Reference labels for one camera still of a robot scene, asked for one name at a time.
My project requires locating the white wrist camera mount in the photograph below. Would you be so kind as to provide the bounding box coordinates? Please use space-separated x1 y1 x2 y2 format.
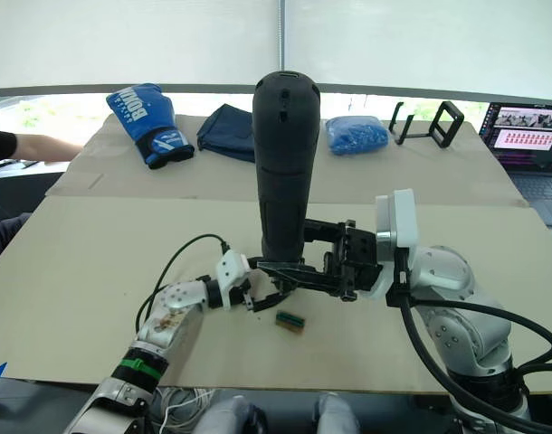
374 188 420 302
214 250 252 313

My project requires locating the blue boxing glove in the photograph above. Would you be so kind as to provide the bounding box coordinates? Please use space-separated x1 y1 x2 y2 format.
105 82 196 171

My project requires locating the dark grey side desk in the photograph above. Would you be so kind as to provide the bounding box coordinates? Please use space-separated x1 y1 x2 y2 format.
0 157 70 196

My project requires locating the blue plastic bag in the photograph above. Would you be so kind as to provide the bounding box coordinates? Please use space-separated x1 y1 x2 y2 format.
325 114 391 157

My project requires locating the white coiled cable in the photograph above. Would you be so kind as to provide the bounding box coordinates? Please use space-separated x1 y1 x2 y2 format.
159 387 216 429

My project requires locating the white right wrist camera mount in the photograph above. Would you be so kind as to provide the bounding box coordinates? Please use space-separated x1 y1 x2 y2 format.
374 188 420 302

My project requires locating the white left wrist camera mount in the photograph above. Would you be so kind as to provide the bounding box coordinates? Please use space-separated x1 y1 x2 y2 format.
214 250 252 313

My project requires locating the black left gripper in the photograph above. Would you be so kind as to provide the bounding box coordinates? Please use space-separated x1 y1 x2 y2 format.
238 255 342 316

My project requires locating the large cardboard sheet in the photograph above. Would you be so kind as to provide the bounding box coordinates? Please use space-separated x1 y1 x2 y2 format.
0 194 552 396

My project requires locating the grey window mullion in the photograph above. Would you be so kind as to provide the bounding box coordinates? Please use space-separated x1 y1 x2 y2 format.
275 0 288 70

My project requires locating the cardboard sheet with flaps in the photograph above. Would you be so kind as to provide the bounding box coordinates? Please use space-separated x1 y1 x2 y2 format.
43 112 538 210

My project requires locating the black folding stand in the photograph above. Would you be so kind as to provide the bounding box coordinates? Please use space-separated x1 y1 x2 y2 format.
388 100 465 150

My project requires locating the dark blue folded cloth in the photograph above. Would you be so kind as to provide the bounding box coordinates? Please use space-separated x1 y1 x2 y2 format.
195 103 258 165

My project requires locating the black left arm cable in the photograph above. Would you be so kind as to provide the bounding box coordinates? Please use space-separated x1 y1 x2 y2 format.
135 233 233 336

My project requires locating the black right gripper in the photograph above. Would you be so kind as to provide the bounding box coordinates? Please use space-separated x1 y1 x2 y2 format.
302 218 385 303

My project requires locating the grey rounded shape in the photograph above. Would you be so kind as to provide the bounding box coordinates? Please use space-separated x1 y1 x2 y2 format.
315 392 363 434
192 394 269 434

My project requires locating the small green tan finger piece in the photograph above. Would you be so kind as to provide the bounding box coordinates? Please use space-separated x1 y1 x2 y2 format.
275 310 308 337

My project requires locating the open laptop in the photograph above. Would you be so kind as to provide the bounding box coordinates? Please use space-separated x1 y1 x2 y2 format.
481 102 552 228

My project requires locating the grey window frame bar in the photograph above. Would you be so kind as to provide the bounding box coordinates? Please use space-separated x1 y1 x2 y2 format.
0 82 552 110

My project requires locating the person in dark clothes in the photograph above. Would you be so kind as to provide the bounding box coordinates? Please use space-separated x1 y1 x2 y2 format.
0 127 33 269

